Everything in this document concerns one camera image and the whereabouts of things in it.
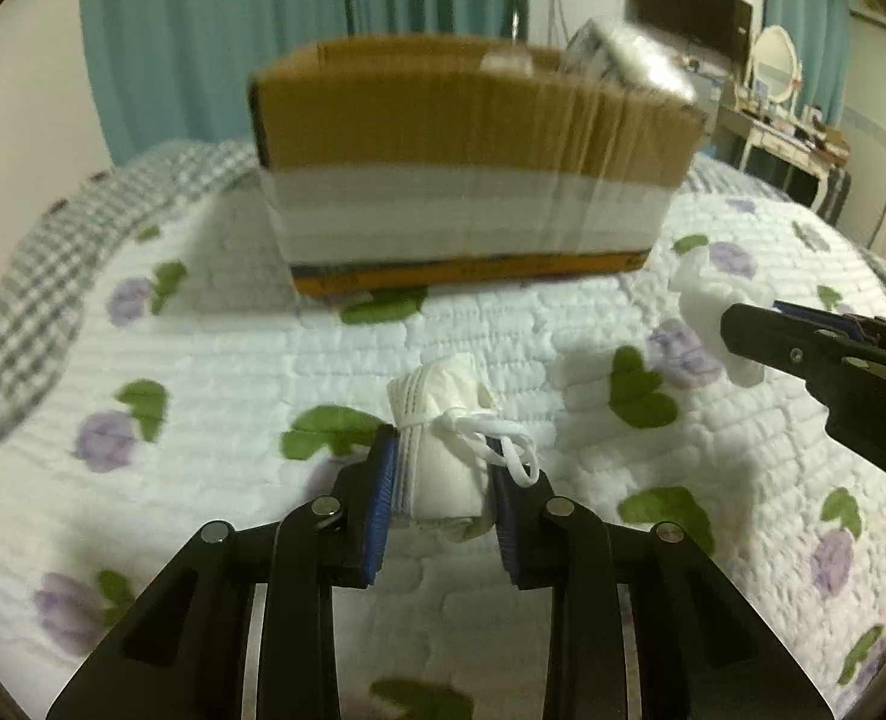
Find white dressing table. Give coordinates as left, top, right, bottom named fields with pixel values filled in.
left=711, top=104, right=845, bottom=220

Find black wall television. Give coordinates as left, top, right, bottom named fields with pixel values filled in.
left=636, top=0, right=752, bottom=64

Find white oval vanity mirror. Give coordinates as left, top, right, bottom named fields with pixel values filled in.
left=749, top=25, right=802, bottom=104

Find white blue socks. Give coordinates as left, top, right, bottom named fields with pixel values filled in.
left=669, top=247, right=774, bottom=388

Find grey checked bedsheet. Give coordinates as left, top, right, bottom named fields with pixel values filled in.
left=0, top=140, right=257, bottom=442

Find teal window curtain right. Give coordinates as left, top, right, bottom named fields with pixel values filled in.
left=763, top=0, right=849, bottom=125

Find white sock with string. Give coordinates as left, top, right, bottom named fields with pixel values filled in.
left=388, top=353, right=540, bottom=543

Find floral tissue pack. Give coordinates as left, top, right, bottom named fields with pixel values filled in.
left=560, top=18, right=696, bottom=106

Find white floral quilt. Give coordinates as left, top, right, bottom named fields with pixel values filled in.
left=0, top=190, right=886, bottom=718

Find open cardboard box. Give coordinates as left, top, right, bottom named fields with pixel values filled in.
left=249, top=34, right=703, bottom=298

